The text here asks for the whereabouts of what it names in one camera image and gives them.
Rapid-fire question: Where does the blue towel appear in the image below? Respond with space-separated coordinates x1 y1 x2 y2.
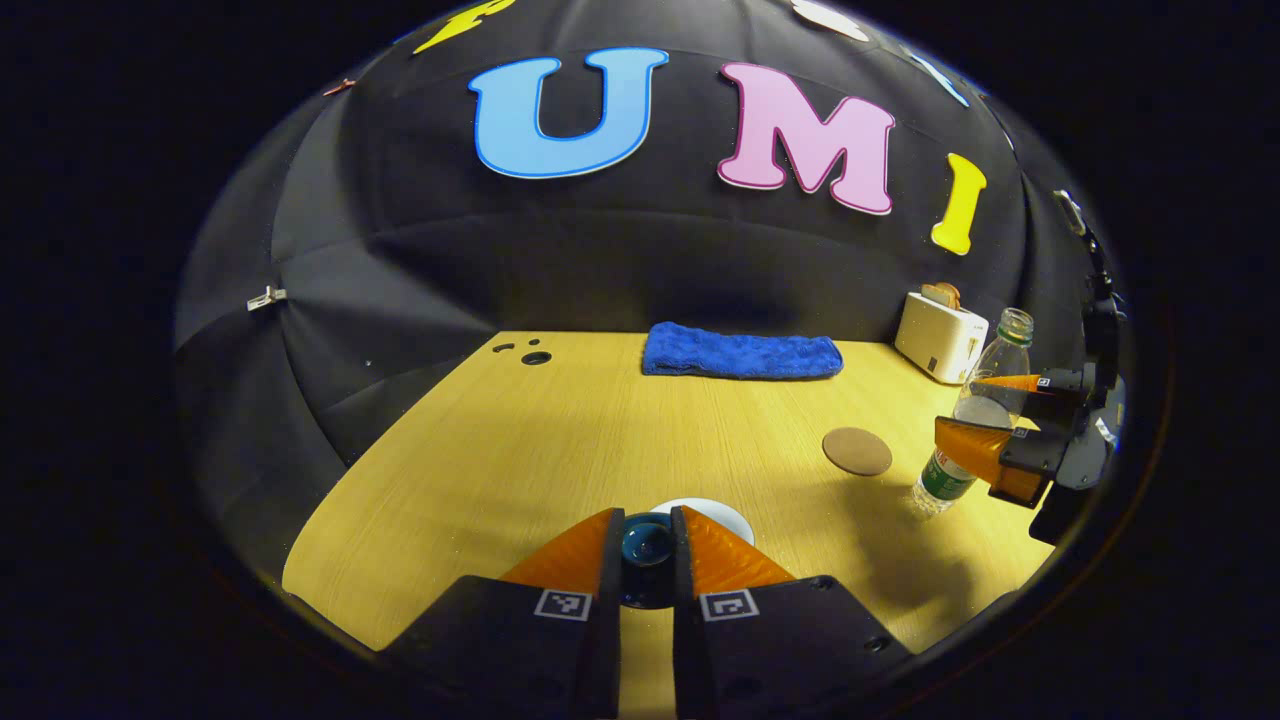
642 321 844 381

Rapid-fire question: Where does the white toaster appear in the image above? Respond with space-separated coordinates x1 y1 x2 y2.
894 290 990 385

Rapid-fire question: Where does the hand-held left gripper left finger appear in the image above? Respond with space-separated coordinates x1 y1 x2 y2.
385 507 625 720

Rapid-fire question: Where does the round brown coaster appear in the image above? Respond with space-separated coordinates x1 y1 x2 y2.
822 427 894 478

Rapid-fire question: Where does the black backdrop cloth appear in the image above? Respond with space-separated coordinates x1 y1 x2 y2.
172 0 1126 601

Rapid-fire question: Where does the clear plastic water bottle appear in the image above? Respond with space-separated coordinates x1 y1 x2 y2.
912 307 1035 518

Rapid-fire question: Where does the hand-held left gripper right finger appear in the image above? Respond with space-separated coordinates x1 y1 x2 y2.
670 505 913 720

